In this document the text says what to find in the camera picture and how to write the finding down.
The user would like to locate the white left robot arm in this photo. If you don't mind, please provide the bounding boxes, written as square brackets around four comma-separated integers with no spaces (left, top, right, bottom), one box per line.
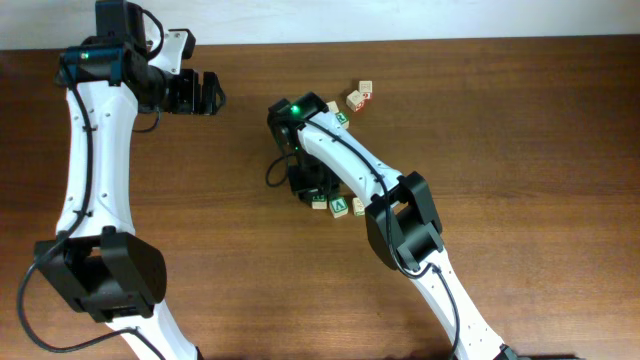
[32,1,226,359]

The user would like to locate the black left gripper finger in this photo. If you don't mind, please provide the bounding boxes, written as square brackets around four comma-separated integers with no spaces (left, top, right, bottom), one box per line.
[202,72,225,99]
[202,95,226,116]

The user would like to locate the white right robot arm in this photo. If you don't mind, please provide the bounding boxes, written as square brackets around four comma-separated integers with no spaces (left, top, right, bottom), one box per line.
[267,92,517,360]

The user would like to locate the wooden block red Q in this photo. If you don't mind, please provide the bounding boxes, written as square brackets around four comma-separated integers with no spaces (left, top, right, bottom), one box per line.
[345,90,366,112]

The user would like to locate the wooden block green R edge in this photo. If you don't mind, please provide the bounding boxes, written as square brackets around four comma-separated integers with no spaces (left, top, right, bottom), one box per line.
[311,195,328,210]

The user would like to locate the wooden block red 9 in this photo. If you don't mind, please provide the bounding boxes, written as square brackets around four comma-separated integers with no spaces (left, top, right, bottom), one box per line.
[358,80,373,100]

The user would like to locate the wooden block green V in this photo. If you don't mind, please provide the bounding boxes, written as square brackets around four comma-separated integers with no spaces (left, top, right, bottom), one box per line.
[328,196,349,218]

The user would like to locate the wooden block green N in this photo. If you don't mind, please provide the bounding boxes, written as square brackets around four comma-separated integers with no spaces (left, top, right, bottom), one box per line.
[352,197,365,216]

